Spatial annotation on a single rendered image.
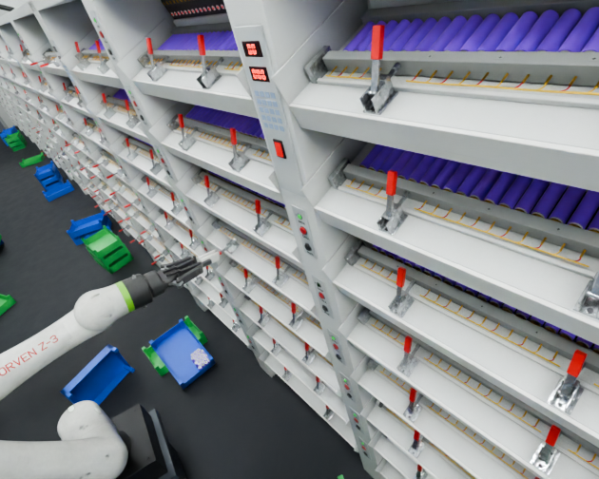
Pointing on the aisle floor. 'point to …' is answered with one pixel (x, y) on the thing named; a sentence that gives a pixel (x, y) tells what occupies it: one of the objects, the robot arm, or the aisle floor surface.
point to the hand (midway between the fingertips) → (208, 258)
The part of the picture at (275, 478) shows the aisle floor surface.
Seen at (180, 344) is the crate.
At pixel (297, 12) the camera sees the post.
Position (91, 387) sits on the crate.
